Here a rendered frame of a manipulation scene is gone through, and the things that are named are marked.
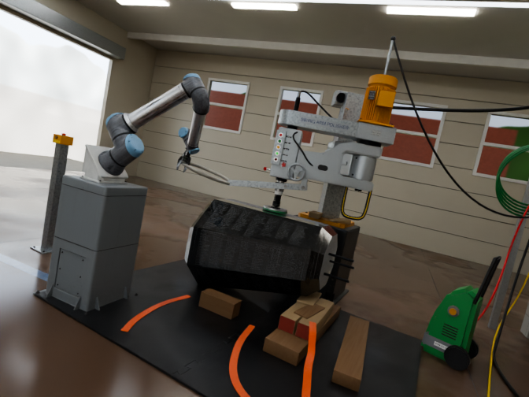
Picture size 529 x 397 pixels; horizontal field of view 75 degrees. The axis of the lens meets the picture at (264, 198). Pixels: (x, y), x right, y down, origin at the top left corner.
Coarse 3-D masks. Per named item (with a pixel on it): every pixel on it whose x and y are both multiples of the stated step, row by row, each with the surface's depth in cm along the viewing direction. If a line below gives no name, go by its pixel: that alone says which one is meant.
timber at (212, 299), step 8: (208, 288) 276; (200, 296) 269; (208, 296) 266; (216, 296) 264; (224, 296) 268; (200, 304) 268; (208, 304) 266; (216, 304) 262; (224, 304) 260; (232, 304) 257; (240, 304) 266; (216, 312) 262; (224, 312) 260; (232, 312) 257
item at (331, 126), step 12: (288, 120) 288; (300, 120) 287; (312, 120) 285; (324, 120) 284; (336, 120) 283; (324, 132) 295; (336, 132) 284; (348, 132) 283; (360, 132) 280; (372, 132) 279; (384, 132) 278; (372, 144) 282; (384, 144) 287
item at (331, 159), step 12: (348, 144) 284; (360, 144) 284; (300, 156) 290; (312, 156) 289; (324, 156) 287; (336, 156) 286; (372, 156) 284; (300, 168) 291; (312, 168) 289; (324, 168) 288; (336, 168) 287; (324, 180) 289; (336, 180) 288; (348, 180) 286; (360, 180) 286
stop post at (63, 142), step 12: (60, 144) 312; (60, 156) 313; (60, 168) 316; (60, 180) 318; (60, 192) 321; (48, 204) 319; (48, 216) 319; (48, 228) 319; (48, 240) 321; (48, 252) 317
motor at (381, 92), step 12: (372, 84) 282; (384, 84) 277; (396, 84) 280; (372, 96) 277; (384, 96) 271; (372, 108) 280; (384, 108) 279; (360, 120) 278; (372, 120) 281; (384, 120) 280
